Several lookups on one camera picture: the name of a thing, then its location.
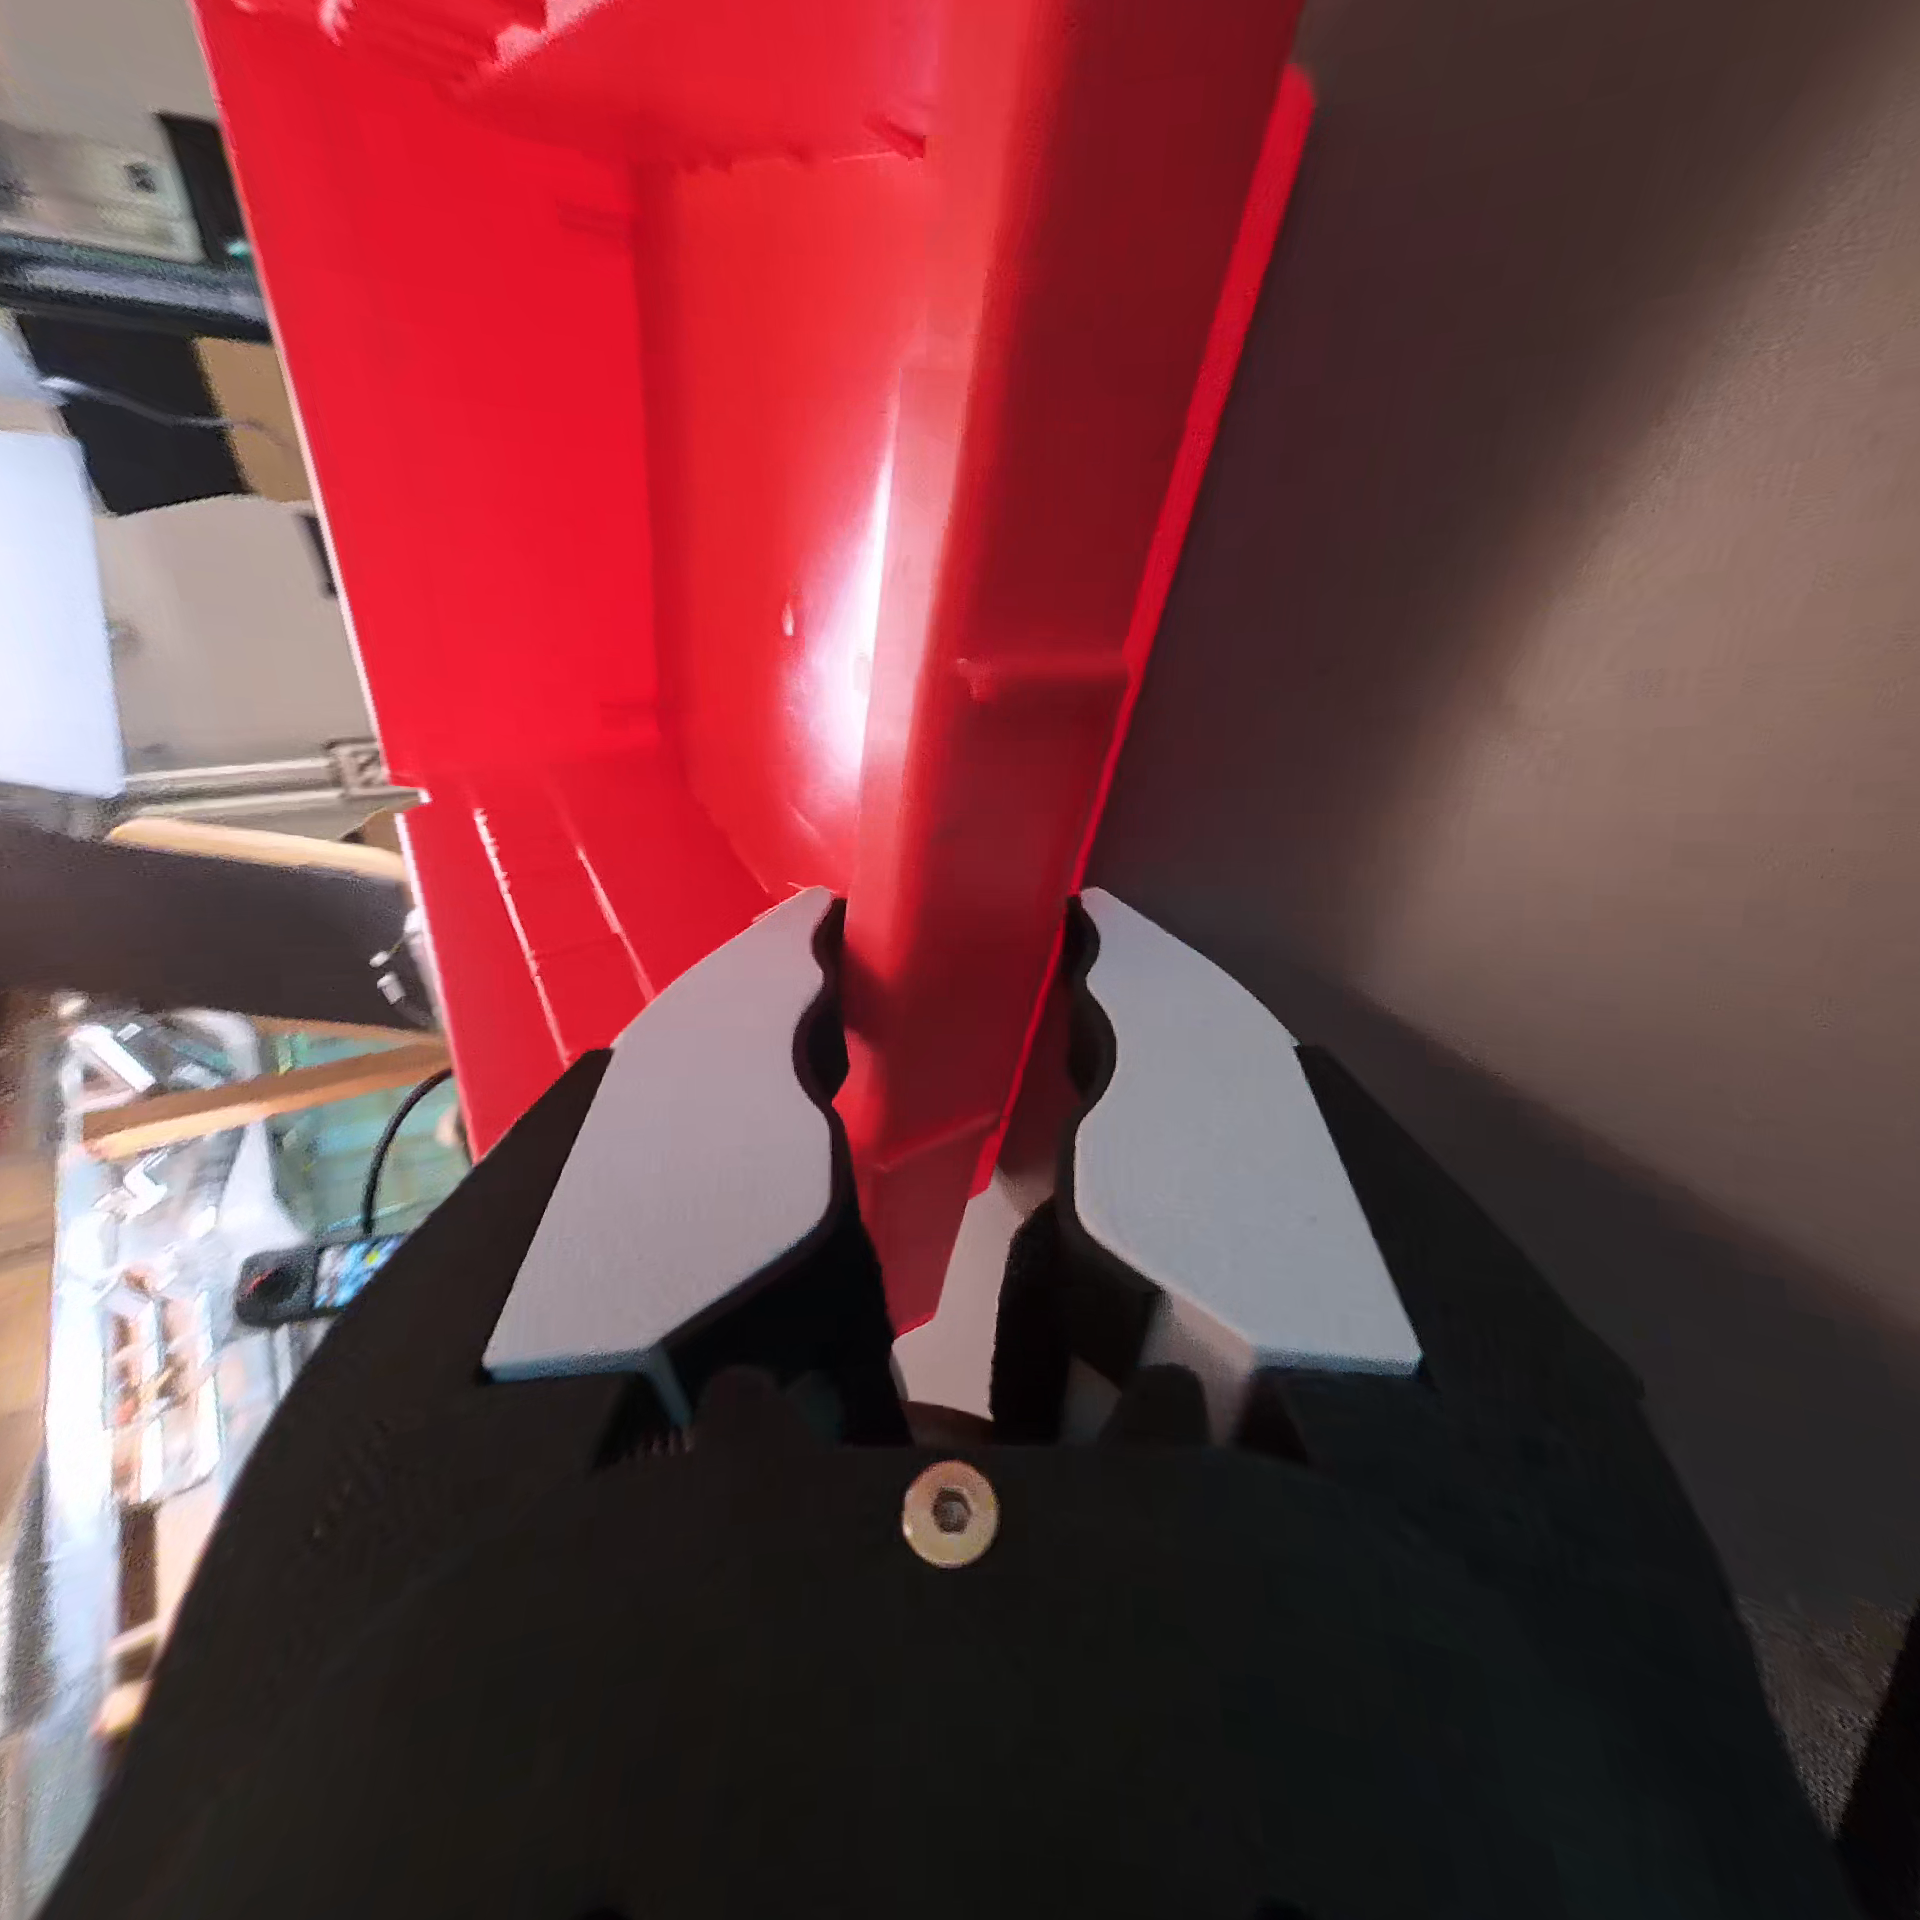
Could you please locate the grey metal box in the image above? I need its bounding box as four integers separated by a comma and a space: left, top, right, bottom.
0, 116, 206, 260

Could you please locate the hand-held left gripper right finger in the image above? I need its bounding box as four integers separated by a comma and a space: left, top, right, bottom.
1056, 885, 1427, 1436

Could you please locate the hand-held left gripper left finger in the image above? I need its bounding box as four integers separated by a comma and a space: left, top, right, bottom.
479, 885, 864, 1427

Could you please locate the aluminium extrusion bar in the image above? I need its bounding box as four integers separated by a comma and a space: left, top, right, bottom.
120, 738, 395, 823

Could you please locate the small black device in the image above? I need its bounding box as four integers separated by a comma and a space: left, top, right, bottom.
234, 1230, 416, 1328

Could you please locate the wooden bar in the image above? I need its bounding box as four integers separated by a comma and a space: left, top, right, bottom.
86, 1037, 453, 1161

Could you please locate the black device cable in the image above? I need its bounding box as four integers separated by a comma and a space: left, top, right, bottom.
357, 1065, 453, 1253

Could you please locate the red plastic storage bin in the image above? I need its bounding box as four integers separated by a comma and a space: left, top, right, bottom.
190, 0, 1321, 1337

